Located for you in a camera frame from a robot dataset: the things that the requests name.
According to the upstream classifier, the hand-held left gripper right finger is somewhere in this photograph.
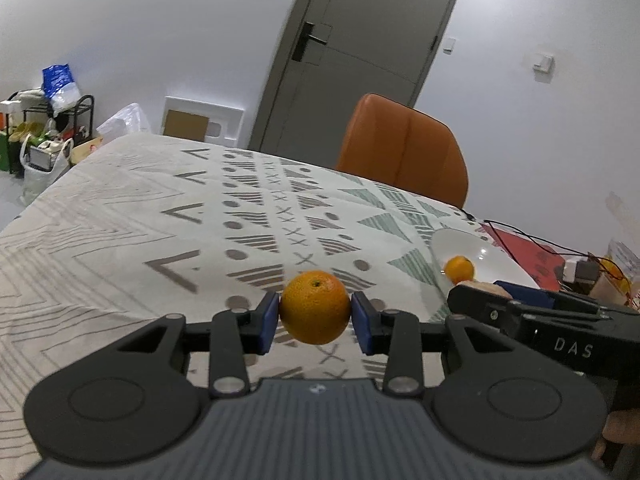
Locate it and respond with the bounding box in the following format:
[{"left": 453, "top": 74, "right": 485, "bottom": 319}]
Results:
[{"left": 351, "top": 292, "right": 507, "bottom": 396}]

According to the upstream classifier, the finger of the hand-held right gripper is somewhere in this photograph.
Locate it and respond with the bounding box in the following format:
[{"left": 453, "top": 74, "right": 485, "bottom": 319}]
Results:
[
  {"left": 446, "top": 284, "right": 539, "bottom": 344},
  {"left": 494, "top": 281, "right": 617, "bottom": 319}
]

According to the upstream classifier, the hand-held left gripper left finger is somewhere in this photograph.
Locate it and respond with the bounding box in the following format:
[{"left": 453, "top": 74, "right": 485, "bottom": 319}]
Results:
[{"left": 115, "top": 292, "right": 280, "bottom": 399}]

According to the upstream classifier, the peeled pale citrus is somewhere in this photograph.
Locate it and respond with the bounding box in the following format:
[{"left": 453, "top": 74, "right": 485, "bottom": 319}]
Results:
[{"left": 462, "top": 281, "right": 507, "bottom": 295}]

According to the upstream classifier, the large orange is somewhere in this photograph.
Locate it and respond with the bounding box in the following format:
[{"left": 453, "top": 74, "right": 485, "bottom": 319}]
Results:
[{"left": 279, "top": 270, "right": 349, "bottom": 346}]

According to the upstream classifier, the small orange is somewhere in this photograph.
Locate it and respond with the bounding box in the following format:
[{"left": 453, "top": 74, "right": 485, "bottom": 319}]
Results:
[{"left": 444, "top": 255, "right": 476, "bottom": 285}]

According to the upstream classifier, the white plate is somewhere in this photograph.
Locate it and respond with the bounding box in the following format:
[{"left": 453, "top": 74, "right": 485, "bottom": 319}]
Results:
[{"left": 431, "top": 228, "right": 543, "bottom": 293}]

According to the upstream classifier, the person's right hand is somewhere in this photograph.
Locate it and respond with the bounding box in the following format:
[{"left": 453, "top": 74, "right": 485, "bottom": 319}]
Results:
[{"left": 591, "top": 409, "right": 640, "bottom": 462}]

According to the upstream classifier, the grey power adapter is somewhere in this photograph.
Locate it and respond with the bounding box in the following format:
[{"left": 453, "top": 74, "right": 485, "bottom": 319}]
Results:
[{"left": 562, "top": 257, "right": 598, "bottom": 286}]

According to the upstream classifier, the red mat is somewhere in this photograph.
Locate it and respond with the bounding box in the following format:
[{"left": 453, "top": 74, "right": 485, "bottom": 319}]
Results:
[{"left": 477, "top": 222, "right": 568, "bottom": 291}]

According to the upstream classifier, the beige box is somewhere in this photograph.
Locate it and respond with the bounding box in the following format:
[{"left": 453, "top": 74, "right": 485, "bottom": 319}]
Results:
[{"left": 589, "top": 272, "right": 633, "bottom": 306}]

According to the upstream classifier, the patterned tablecloth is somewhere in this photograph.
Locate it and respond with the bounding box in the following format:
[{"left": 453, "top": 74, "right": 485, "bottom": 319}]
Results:
[{"left": 0, "top": 132, "right": 640, "bottom": 480}]

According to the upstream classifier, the orange leather chair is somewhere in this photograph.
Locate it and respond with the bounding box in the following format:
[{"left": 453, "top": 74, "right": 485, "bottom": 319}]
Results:
[{"left": 334, "top": 93, "right": 470, "bottom": 209}]

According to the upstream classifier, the clear plastic bag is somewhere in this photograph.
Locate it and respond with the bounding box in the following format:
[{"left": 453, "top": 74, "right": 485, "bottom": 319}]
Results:
[{"left": 96, "top": 102, "right": 152, "bottom": 141}]

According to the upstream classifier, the brown cardboard box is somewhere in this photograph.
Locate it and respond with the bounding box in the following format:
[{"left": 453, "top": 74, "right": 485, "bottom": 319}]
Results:
[{"left": 70, "top": 136, "right": 105, "bottom": 165}]

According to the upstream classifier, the white plastic shopping bag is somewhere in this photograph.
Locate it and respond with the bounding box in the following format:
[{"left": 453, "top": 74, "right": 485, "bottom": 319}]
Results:
[{"left": 19, "top": 137, "right": 75, "bottom": 205}]

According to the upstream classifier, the grey door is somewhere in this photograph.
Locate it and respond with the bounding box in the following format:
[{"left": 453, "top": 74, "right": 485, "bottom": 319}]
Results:
[{"left": 248, "top": 0, "right": 471, "bottom": 168}]

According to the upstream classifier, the black metal rack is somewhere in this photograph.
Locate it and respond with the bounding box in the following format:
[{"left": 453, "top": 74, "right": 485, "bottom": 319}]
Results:
[{"left": 7, "top": 91, "right": 96, "bottom": 161}]

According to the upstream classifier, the blue plastic bag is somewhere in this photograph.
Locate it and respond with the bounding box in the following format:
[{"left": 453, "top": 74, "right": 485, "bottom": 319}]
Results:
[{"left": 41, "top": 63, "right": 82, "bottom": 113}]

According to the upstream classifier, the black cable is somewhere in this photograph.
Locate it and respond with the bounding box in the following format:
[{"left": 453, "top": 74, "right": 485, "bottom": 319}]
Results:
[{"left": 457, "top": 208, "right": 601, "bottom": 261}]

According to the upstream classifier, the black door handle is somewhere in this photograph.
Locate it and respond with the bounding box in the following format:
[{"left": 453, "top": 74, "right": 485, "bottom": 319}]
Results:
[{"left": 292, "top": 22, "right": 331, "bottom": 63}]

